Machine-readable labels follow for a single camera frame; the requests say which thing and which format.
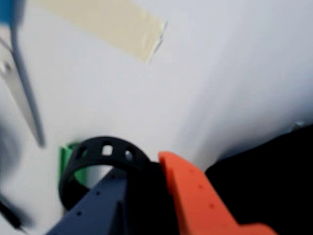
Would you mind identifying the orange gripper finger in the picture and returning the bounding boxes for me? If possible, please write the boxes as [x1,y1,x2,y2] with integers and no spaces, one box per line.
[157,151,278,235]

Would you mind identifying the navy blue gripper finger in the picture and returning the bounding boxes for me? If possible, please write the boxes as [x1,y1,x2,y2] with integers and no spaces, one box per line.
[45,168,128,235]

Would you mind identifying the black strap ring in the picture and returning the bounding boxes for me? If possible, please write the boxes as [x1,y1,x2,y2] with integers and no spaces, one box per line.
[58,136,177,235]

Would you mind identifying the black green marker pen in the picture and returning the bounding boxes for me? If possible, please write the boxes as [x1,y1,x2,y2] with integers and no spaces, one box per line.
[58,140,89,189]

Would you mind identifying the beige masking tape strip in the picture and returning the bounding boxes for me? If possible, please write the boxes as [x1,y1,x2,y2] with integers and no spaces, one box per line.
[34,0,169,64]

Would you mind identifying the blue handled scissors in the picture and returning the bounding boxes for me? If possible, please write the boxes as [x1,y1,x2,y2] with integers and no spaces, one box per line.
[0,0,46,148]

